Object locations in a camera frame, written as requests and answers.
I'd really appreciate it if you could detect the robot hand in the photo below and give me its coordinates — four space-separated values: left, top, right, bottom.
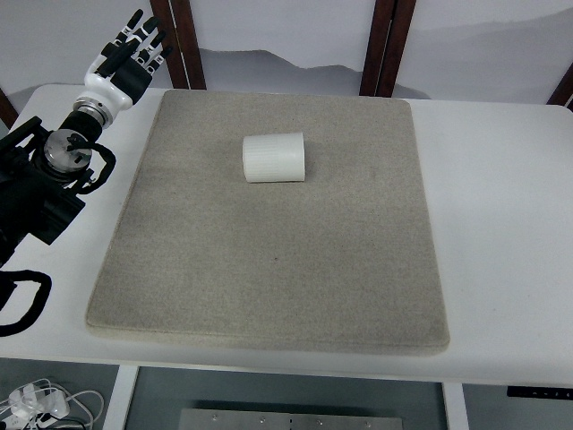
79 9 175 111

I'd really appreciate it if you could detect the black table control panel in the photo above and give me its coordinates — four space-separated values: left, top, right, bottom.
507 384 573 399

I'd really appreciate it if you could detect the grey felt mat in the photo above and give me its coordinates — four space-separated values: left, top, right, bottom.
84 89 450 357

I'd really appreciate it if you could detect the brown wooden screen post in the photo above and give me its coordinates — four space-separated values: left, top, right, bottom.
378 0 417 98
150 0 192 90
171 0 207 90
548 62 573 108
359 0 398 96
0 87 19 131

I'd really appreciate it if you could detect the white cup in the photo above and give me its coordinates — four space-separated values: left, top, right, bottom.
242 132 308 185

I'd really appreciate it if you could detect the white power adapter with cables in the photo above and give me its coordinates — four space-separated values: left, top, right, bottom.
0 378 105 430

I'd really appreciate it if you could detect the white table leg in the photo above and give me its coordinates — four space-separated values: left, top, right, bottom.
103 365 140 430
442 383 469 430

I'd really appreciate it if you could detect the grey metal plate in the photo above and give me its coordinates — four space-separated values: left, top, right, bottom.
178 407 406 430

